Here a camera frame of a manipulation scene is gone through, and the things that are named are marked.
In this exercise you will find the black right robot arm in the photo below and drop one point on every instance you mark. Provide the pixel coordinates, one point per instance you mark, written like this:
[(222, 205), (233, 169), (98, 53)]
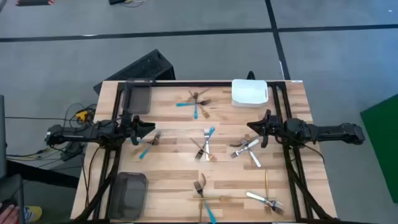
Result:
[(326, 132)]

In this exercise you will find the white plastic bin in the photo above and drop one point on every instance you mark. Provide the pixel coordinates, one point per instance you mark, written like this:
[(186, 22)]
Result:
[(248, 93)]

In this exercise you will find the person's hand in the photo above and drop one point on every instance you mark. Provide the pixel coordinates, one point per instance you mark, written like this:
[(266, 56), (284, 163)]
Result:
[(9, 214)]

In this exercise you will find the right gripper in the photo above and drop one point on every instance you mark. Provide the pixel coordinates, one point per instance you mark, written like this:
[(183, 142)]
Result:
[(276, 127)]

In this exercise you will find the dark grey chair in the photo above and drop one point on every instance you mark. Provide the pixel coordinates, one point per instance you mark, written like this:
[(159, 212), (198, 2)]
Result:
[(12, 189)]

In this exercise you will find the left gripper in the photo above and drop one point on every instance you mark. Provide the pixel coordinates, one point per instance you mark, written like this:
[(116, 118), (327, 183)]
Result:
[(126, 130)]

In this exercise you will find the black aluminium table frame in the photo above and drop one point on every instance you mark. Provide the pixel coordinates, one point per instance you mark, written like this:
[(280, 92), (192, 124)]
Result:
[(202, 84)]

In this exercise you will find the grey translucent plastic bin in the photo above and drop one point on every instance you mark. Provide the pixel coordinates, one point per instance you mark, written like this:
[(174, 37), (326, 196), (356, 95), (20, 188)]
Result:
[(129, 196), (136, 99)]

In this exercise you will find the yellow and blue object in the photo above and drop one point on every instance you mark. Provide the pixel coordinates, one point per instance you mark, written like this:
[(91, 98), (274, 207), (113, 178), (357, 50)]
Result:
[(32, 213)]

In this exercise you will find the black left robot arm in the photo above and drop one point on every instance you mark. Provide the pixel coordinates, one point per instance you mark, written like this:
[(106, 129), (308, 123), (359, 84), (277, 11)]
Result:
[(77, 132)]

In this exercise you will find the dark upright panel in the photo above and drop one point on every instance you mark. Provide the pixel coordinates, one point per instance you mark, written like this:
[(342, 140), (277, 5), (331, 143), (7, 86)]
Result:
[(2, 137)]

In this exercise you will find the black rounded object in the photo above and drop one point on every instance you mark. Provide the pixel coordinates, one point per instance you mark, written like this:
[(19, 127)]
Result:
[(251, 75)]

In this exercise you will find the black and orange bar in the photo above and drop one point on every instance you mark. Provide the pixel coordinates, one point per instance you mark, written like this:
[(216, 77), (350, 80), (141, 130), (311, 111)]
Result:
[(34, 2)]

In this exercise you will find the green board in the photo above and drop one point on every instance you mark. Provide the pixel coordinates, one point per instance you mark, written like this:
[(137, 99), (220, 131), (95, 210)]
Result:
[(382, 146)]

